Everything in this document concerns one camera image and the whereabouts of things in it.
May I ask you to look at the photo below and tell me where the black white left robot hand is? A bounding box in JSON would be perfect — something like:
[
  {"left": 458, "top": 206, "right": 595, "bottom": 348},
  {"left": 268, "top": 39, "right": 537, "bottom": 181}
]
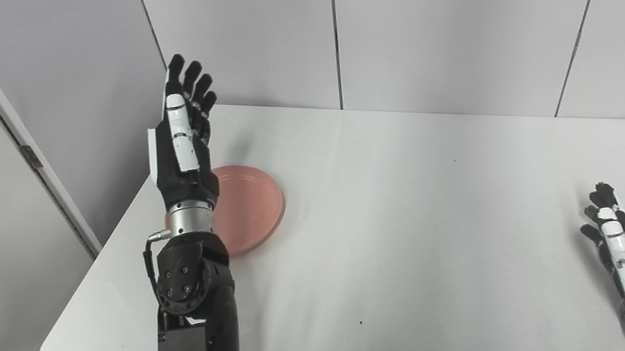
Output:
[{"left": 130, "top": 48, "right": 237, "bottom": 219}]

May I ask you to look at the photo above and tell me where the metal door hinge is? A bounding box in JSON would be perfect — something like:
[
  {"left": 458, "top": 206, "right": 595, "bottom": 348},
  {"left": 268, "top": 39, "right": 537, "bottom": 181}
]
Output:
[{"left": 21, "top": 143, "right": 44, "bottom": 171}]

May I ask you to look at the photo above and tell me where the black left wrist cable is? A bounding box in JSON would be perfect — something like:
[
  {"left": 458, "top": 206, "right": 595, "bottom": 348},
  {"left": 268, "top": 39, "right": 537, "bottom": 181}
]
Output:
[{"left": 139, "top": 227, "right": 182, "bottom": 298}]

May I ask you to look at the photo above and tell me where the pink round plate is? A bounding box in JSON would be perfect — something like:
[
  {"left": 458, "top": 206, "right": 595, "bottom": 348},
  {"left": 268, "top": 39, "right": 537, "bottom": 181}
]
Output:
[{"left": 158, "top": 156, "right": 294, "bottom": 267}]

